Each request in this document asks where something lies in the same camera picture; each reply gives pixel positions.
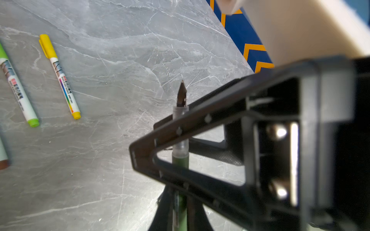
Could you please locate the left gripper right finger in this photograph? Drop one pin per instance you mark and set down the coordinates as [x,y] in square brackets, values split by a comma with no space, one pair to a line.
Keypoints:
[197,218]

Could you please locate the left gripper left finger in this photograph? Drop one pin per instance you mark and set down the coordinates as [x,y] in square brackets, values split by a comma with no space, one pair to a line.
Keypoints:
[163,218]

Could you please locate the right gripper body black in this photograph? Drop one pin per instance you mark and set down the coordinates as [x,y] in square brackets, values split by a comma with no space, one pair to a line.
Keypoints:
[313,146]

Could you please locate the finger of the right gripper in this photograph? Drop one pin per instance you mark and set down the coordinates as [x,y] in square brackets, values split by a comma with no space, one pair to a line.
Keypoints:
[220,126]

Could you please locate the white pen brown end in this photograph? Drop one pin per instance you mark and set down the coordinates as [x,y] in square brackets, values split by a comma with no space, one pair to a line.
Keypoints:
[4,161]

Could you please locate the white pen light green end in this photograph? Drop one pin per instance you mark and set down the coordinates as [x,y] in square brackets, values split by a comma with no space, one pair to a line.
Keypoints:
[18,91]

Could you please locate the white pen yellow end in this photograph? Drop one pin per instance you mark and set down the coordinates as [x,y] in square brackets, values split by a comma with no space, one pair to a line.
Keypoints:
[50,53]

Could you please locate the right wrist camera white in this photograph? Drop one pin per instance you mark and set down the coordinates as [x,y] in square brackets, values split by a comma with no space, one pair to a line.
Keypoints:
[297,30]

